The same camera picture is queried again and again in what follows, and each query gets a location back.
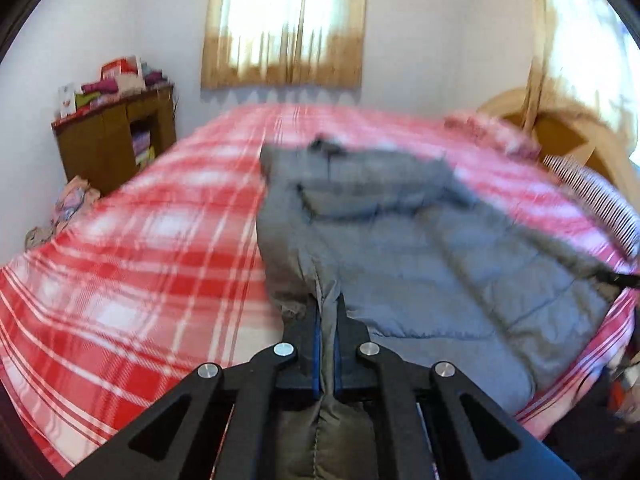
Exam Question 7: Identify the beige window curtain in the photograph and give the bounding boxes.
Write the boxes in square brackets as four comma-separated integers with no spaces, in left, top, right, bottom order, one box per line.
[200,0,371,92]

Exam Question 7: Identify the wooden headboard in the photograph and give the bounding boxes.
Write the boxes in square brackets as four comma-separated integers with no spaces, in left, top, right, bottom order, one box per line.
[475,87,636,186]

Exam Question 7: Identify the grey puffer jacket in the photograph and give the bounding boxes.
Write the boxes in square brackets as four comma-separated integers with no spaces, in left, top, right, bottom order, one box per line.
[255,132,626,480]

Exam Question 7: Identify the brown wooden cabinet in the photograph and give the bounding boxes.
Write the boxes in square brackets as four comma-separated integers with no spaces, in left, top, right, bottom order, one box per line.
[51,85,178,196]

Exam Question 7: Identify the pink folded blanket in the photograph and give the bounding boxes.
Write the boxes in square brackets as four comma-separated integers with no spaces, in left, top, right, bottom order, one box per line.
[442,112,541,158]

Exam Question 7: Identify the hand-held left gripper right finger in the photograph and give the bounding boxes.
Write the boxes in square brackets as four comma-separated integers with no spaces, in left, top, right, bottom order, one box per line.
[334,296,581,480]

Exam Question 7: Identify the red box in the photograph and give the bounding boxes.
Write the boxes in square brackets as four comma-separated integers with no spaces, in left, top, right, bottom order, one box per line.
[100,56,143,81]

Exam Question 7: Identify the stack of clothes in desk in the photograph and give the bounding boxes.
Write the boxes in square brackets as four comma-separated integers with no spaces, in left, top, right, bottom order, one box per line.
[132,130,153,166]

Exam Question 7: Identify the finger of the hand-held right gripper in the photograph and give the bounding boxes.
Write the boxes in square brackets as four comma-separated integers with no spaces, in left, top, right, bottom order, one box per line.
[595,271,640,291]

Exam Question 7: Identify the white printed box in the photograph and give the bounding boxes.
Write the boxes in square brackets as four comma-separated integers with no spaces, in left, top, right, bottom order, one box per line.
[57,84,78,118]

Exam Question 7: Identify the beige side curtain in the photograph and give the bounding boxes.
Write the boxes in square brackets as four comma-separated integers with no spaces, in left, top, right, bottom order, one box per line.
[520,0,640,161]

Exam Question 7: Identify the red plaid bed sheet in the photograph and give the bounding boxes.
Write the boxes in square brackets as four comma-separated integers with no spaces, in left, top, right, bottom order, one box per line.
[0,102,640,476]

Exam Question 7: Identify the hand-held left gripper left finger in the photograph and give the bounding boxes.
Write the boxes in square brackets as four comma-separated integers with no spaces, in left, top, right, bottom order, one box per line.
[65,295,321,480]

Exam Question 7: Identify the pastel clothes pile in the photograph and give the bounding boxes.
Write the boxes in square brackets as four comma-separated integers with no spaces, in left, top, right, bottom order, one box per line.
[50,176,101,233]

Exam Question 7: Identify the pink folded clothes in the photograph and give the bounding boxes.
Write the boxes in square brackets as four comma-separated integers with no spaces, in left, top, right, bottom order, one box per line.
[115,76,146,96]

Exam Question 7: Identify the grey crumpled cloth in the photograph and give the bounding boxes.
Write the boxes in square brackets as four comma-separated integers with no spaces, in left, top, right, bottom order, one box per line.
[24,227,53,251]

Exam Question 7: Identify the striped pillow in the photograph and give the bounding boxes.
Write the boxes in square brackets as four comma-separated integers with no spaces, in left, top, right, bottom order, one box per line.
[542,154,640,261]

